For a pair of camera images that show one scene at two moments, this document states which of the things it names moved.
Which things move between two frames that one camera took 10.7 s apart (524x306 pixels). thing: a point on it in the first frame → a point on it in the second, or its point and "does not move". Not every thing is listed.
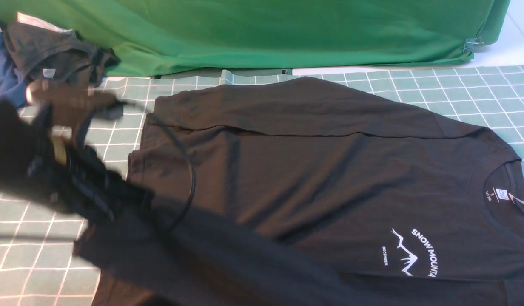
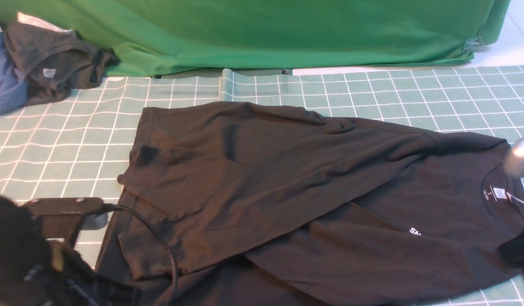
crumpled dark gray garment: [42, 53] does not move
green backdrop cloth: [162, 37] does not move
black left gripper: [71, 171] → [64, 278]
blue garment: [6, 82] does not move
